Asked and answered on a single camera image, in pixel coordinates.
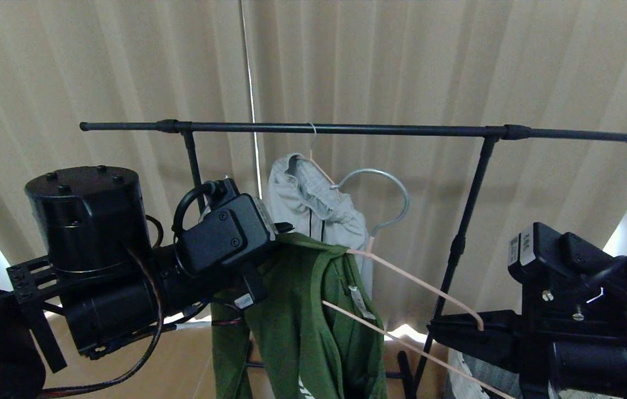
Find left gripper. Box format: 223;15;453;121
64;244;269;359

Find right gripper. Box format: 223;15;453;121
517;310;627;399

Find green shirt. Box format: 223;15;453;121
211;232;387;399

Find pink clothes hanger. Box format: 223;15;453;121
322;168;515;399
298;122;339;186

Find pale grey shorts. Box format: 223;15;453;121
266;154;375;294

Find white laundry basket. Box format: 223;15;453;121
445;348;524;399

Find black clothes rack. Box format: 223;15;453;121
79;119;627;399

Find beige curtain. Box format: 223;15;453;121
0;0;627;333

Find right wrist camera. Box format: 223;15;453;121
507;222;627;336

